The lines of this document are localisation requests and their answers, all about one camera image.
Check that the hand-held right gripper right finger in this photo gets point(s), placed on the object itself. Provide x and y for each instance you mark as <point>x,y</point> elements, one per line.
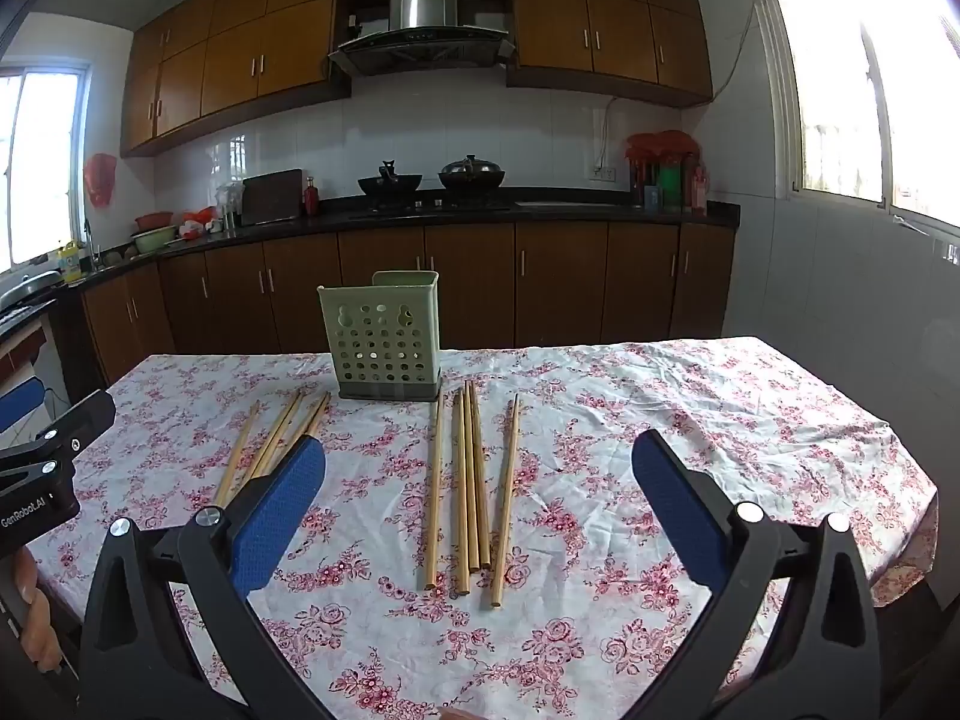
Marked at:
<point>675,510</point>

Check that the green basin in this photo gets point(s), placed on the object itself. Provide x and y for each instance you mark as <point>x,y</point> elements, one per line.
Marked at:
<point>156,240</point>

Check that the red plastic bag on hook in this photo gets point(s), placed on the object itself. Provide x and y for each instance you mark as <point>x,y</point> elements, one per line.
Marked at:
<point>101,180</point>

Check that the red basin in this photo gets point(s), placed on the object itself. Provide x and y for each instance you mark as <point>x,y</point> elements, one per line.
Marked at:
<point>154,220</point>

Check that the red floral tablecloth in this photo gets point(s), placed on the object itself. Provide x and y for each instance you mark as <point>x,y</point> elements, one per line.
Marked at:
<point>600,465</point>

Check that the clear jug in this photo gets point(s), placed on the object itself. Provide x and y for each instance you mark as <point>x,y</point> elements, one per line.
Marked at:
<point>230,208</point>

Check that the black open wok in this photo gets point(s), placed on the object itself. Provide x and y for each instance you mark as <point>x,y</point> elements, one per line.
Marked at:
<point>390,184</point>

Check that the white wall socket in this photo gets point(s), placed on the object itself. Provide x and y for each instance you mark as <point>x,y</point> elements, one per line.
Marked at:
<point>604,173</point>

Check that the brown base cabinets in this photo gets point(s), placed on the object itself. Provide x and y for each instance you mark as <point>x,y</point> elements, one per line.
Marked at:
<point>562,277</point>

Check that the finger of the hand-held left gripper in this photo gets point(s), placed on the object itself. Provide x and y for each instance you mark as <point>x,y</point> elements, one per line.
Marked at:
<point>19,403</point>
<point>82,416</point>

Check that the brown wall cabinets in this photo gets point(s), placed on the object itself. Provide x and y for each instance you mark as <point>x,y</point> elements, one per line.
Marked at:
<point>240,52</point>

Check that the black wok with lid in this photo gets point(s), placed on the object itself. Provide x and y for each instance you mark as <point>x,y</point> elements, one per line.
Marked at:
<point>471,174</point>

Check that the large sliding window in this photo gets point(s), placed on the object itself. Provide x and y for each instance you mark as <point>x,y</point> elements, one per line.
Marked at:
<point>832,90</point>

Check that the small red bottle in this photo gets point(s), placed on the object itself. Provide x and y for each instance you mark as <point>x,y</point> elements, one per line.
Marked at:
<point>311,201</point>

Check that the red plastic cover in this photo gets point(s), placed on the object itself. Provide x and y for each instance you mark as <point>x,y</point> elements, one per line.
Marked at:
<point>660,144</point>

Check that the steel range hood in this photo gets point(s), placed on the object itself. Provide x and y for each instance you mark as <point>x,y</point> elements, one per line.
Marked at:
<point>424,4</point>

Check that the dark cutting board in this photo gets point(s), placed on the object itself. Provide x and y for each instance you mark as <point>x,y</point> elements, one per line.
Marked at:
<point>271,196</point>

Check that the metal faucet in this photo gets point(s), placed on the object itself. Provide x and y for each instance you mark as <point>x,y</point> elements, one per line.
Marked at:
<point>94,251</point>

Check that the black gas stove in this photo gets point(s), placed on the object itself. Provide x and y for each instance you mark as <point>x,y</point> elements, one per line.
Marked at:
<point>431,208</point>

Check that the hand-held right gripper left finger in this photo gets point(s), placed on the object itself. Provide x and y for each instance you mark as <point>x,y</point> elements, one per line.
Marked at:
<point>281,510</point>

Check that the small blue box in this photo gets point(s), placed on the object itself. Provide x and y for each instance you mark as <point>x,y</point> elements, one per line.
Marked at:
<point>653,197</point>

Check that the tall red bottle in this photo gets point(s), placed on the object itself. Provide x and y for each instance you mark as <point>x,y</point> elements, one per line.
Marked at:
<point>699,191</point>

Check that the green box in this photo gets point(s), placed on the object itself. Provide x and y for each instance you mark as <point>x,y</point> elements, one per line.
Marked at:
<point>669,187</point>

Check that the narrow kitchen window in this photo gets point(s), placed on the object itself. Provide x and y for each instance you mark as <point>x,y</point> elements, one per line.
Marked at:
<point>41,165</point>

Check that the black kitchen countertop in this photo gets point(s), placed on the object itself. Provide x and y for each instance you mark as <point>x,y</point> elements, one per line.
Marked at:
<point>570,211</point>

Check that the green perforated utensil holder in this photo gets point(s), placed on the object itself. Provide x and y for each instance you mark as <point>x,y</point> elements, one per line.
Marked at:
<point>375,345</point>

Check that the person's left hand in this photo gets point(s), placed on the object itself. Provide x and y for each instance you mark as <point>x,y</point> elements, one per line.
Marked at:
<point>39,619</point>

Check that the yellow dish soap bottle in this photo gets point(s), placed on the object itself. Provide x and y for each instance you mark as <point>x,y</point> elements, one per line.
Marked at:
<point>70,262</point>

